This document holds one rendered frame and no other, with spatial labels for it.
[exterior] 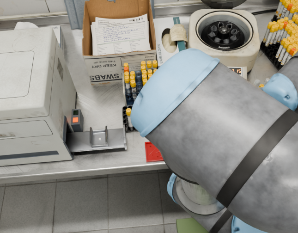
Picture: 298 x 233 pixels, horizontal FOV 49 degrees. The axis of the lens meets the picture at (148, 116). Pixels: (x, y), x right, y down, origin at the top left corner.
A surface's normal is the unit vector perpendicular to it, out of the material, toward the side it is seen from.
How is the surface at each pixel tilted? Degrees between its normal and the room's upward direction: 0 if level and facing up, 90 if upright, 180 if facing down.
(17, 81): 0
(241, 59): 90
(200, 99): 18
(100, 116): 0
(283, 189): 41
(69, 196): 0
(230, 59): 90
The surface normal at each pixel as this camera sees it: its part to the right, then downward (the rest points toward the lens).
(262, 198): -0.38, 0.29
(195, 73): -0.04, -0.57
